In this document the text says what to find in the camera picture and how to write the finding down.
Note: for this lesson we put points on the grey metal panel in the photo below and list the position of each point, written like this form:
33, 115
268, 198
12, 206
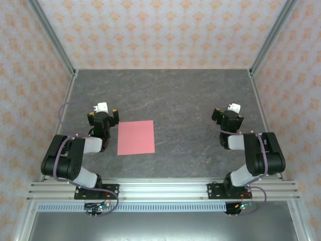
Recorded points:
163, 228

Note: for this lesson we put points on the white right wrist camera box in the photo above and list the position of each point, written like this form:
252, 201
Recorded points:
235, 107

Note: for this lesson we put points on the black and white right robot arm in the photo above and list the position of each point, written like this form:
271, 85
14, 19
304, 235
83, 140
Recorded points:
265, 155

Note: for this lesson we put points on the aluminium frame post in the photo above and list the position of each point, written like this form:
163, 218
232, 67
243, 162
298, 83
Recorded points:
270, 37
54, 37

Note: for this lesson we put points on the aluminium mounting rail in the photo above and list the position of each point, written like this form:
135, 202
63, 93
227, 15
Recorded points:
163, 188

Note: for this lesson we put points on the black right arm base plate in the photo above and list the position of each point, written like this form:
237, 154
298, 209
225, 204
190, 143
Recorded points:
212, 192

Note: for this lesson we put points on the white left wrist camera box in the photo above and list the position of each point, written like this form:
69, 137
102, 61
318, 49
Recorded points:
102, 106

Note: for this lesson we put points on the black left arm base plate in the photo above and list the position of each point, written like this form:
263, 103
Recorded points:
113, 191

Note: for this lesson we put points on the aluminium side rail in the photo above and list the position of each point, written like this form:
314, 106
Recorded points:
67, 99
259, 100

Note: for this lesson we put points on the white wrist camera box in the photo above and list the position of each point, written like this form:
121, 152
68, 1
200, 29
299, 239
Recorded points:
102, 106
235, 107

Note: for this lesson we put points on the aluminium frame leg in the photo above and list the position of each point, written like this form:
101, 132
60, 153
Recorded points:
25, 223
298, 223

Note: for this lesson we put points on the pink paper sheet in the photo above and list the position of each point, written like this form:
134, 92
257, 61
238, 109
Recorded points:
136, 138

